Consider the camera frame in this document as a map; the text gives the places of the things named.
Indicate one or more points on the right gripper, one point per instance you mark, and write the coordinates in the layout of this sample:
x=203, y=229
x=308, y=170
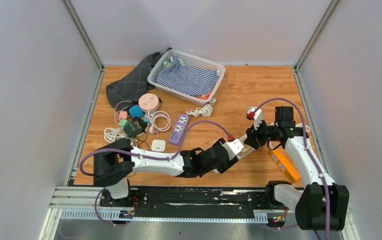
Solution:
x=251, y=140

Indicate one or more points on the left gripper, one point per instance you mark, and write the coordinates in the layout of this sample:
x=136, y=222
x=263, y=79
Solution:
x=226, y=164

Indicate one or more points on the purple power strip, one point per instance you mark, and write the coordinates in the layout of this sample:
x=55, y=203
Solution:
x=178, y=129

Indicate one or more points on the white cube plug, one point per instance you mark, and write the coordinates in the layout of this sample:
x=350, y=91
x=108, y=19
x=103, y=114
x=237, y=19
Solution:
x=158, y=145

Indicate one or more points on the dark green dragon cube plug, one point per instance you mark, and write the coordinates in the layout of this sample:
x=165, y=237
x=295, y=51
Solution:
x=133, y=129

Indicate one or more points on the blue cube plug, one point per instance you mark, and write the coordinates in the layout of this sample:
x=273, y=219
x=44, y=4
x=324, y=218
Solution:
x=136, y=112

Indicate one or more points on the white long power strip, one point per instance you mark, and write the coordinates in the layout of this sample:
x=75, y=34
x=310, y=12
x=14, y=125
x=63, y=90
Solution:
x=246, y=150

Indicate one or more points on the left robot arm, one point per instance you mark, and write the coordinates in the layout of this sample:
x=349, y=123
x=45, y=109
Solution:
x=113, y=165

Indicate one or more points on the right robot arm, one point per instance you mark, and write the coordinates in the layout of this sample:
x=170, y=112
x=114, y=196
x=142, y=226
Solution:
x=323, y=203

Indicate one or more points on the round pink power socket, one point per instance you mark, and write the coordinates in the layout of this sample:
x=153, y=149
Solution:
x=149, y=102

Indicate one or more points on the small green plug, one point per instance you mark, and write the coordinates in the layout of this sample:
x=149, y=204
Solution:
x=123, y=123

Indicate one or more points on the small pink plug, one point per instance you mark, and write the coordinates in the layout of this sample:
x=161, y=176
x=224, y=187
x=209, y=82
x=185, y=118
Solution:
x=122, y=115

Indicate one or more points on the orange power strip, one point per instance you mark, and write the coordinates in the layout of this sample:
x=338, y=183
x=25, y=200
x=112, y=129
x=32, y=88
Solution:
x=285, y=165

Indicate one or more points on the blue striped cloth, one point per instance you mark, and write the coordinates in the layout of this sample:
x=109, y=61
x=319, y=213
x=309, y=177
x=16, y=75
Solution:
x=189, y=80

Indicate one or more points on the cyan power strip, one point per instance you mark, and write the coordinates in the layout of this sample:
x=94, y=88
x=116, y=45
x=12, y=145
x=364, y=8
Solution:
x=147, y=118

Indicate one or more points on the white plastic basket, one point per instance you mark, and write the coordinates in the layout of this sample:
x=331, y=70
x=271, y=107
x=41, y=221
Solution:
x=189, y=60

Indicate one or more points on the dark grey checked cloth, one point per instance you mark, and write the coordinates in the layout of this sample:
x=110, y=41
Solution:
x=123, y=92

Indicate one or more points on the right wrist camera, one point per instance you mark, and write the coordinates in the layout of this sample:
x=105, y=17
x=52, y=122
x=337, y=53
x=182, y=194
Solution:
x=256, y=115

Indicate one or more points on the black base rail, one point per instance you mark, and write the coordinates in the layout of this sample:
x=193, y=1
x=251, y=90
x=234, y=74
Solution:
x=193, y=202

